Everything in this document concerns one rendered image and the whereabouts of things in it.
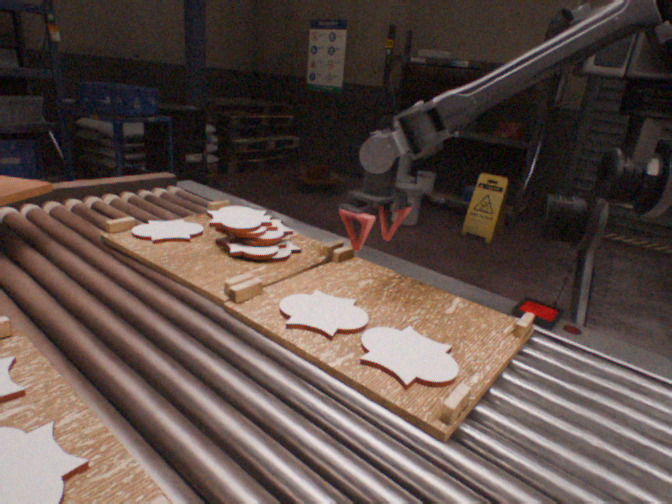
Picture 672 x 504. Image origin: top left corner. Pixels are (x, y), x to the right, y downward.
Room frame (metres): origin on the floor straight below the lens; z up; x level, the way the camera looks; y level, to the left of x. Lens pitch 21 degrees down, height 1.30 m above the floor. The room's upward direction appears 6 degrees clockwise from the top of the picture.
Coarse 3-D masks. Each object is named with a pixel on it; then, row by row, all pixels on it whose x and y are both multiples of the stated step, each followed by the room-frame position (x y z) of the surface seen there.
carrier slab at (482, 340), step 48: (288, 288) 0.72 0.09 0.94; (336, 288) 0.74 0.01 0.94; (384, 288) 0.77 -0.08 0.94; (432, 288) 0.79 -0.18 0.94; (288, 336) 0.57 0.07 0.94; (336, 336) 0.58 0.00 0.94; (432, 336) 0.61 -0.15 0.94; (480, 336) 0.63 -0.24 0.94; (528, 336) 0.66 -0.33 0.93; (384, 384) 0.48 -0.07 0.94; (480, 384) 0.50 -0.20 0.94; (432, 432) 0.41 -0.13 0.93
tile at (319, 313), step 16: (288, 304) 0.64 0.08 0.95; (304, 304) 0.65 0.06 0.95; (320, 304) 0.65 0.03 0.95; (336, 304) 0.66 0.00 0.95; (352, 304) 0.67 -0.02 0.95; (288, 320) 0.59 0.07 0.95; (304, 320) 0.60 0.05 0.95; (320, 320) 0.60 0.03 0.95; (336, 320) 0.61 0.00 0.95; (352, 320) 0.61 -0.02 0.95
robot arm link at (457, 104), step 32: (640, 0) 0.69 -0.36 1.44; (576, 32) 0.71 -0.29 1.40; (608, 32) 0.69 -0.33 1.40; (640, 32) 0.70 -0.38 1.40; (512, 64) 0.72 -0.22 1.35; (544, 64) 0.71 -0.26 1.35; (448, 96) 0.74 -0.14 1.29; (480, 96) 0.73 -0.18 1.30; (416, 128) 0.75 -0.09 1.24; (448, 128) 0.74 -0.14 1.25
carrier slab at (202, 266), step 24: (192, 216) 1.06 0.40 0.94; (120, 240) 0.86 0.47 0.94; (144, 240) 0.87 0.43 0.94; (192, 240) 0.90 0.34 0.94; (312, 240) 0.99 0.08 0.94; (168, 264) 0.77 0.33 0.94; (192, 264) 0.78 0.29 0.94; (216, 264) 0.79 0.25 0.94; (240, 264) 0.80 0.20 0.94; (264, 264) 0.82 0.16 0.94; (288, 264) 0.83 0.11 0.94; (312, 264) 0.84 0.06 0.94; (192, 288) 0.70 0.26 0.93; (216, 288) 0.69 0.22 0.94
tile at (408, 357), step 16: (368, 336) 0.57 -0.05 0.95; (384, 336) 0.58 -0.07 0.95; (400, 336) 0.58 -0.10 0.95; (416, 336) 0.59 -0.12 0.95; (368, 352) 0.54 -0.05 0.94; (384, 352) 0.53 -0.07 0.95; (400, 352) 0.54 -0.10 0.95; (416, 352) 0.54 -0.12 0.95; (432, 352) 0.55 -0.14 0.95; (448, 352) 0.56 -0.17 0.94; (384, 368) 0.50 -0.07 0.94; (400, 368) 0.50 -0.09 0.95; (416, 368) 0.50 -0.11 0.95; (432, 368) 0.51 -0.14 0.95; (448, 368) 0.51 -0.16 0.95; (400, 384) 0.48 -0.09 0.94; (432, 384) 0.48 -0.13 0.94; (448, 384) 0.49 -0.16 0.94
